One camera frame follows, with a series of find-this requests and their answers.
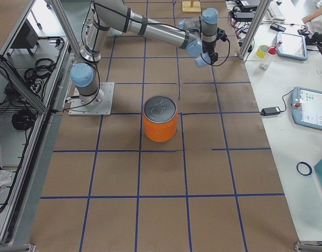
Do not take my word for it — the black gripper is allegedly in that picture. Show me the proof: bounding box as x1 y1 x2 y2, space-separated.
202 28 227 65

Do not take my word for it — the blue tape ring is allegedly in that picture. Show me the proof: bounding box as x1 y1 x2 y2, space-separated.
296 161 313 176

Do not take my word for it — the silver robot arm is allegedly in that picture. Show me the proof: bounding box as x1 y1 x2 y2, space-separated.
79 1 228 67

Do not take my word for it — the black coiled cable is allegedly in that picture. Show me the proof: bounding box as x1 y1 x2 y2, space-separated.
12 109 35 131

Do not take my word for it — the teach pendant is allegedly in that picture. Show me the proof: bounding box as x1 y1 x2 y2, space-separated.
275 31 308 61
291 87 322 130

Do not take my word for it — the clear bottle red cap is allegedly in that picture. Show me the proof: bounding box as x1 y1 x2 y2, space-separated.
259 45 277 70

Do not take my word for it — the aluminium frame post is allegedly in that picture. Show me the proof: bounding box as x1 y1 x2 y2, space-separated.
238 0 271 60

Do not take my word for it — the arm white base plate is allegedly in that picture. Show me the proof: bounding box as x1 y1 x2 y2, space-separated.
68 82 115 116

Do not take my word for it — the yellow tape roll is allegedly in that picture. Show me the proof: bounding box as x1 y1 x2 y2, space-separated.
256 45 269 59

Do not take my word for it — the orange can with metal lid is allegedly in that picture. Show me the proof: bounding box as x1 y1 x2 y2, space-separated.
142 95 178 142

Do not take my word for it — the black power adapter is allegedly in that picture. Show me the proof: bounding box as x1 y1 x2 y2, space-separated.
260 107 281 116

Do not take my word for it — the upper teach pendant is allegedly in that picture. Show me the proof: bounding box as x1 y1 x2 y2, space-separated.
275 31 308 61

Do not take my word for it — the wooden mug stand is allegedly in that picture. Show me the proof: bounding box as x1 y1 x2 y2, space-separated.
182 0 201 13

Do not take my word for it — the lower teach pendant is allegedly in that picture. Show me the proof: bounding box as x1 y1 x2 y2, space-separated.
291 87 322 130

